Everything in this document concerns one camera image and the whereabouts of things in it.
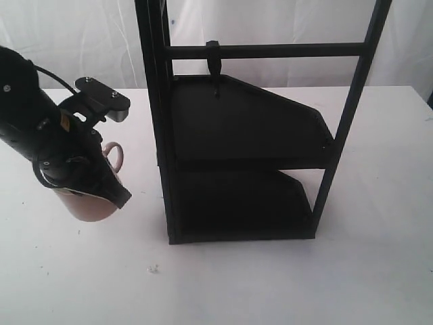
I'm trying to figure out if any black camera cable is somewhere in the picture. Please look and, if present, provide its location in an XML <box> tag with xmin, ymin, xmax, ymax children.
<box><xmin>32</xmin><ymin>64</ymin><xmax>81</xmax><ymax>94</ymax></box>

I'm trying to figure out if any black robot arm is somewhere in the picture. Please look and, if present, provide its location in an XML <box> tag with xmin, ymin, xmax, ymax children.
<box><xmin>1</xmin><ymin>47</ymin><xmax>132</xmax><ymax>209</ymax></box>

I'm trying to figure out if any white backdrop curtain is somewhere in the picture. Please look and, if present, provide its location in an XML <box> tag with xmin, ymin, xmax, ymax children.
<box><xmin>1</xmin><ymin>1</ymin><xmax>432</xmax><ymax>98</ymax></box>

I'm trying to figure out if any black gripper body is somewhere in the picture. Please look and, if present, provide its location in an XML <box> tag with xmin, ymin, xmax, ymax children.
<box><xmin>32</xmin><ymin>101</ymin><xmax>105</xmax><ymax>190</ymax></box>

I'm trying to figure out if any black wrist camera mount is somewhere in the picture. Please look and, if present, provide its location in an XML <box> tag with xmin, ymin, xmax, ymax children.
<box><xmin>59</xmin><ymin>77</ymin><xmax>131</xmax><ymax>123</ymax></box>

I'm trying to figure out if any terracotta ceramic mug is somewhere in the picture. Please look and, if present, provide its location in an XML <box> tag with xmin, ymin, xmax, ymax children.
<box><xmin>53</xmin><ymin>142</ymin><xmax>124</xmax><ymax>222</ymax></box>

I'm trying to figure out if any black metal shelf rack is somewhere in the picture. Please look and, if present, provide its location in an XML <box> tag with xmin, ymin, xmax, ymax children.
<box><xmin>135</xmin><ymin>1</ymin><xmax>391</xmax><ymax>244</ymax></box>

